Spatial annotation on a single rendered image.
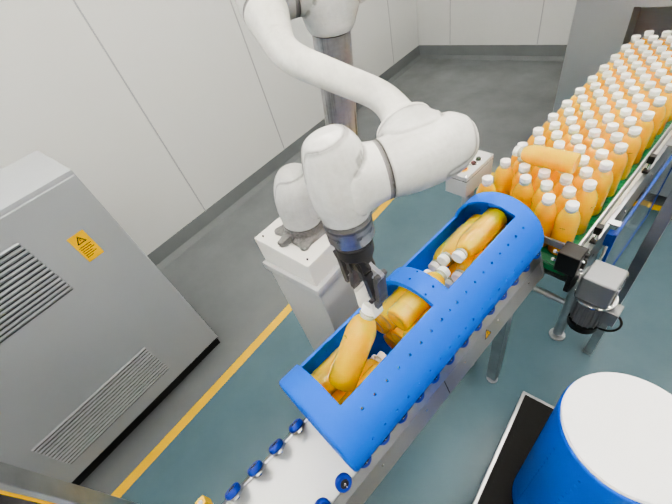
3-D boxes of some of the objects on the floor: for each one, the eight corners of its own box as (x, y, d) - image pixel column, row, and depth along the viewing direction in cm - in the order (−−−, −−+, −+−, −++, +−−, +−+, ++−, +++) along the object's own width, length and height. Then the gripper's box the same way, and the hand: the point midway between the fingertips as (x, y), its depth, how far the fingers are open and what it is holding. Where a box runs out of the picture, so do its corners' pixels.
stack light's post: (582, 351, 191) (671, 187, 115) (585, 346, 193) (676, 181, 116) (590, 356, 189) (687, 191, 112) (593, 350, 190) (691, 184, 114)
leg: (484, 378, 193) (494, 314, 149) (490, 371, 195) (502, 305, 152) (494, 385, 190) (508, 322, 146) (500, 377, 192) (515, 312, 148)
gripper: (309, 231, 70) (336, 301, 87) (370, 268, 60) (387, 339, 76) (336, 210, 73) (357, 282, 89) (399, 242, 63) (409, 316, 79)
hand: (368, 300), depth 81 cm, fingers closed on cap, 4 cm apart
